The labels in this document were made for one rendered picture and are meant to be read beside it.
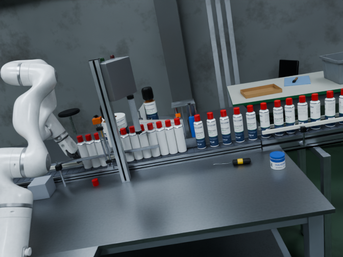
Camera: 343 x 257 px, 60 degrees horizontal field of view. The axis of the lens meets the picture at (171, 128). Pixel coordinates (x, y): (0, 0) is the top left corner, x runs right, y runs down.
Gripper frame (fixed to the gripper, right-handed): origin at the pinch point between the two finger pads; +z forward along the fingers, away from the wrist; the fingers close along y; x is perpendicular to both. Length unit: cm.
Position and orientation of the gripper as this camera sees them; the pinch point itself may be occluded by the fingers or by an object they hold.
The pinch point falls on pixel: (78, 159)
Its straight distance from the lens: 185.9
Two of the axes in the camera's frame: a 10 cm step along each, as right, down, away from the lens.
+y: -0.1, -3.4, 9.4
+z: 5.1, 8.1, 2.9
